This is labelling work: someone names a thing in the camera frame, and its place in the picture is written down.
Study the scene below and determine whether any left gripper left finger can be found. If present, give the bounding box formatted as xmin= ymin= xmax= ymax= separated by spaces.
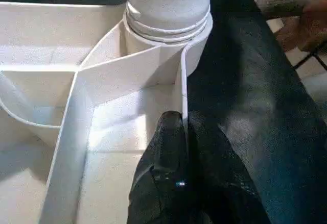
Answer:
xmin=127 ymin=110 xmax=191 ymax=224

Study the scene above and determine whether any white plastic table top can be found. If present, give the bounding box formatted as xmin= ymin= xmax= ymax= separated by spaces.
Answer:
xmin=0 ymin=1 xmax=214 ymax=224

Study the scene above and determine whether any black stand leg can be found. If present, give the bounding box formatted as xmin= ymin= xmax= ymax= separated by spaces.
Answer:
xmin=293 ymin=49 xmax=327 ymax=71

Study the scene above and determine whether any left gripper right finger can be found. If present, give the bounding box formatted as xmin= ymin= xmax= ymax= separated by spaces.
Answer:
xmin=188 ymin=111 xmax=272 ymax=224

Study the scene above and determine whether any white plastic table leg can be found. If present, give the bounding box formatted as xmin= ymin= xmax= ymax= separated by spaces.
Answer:
xmin=124 ymin=0 xmax=212 ymax=42

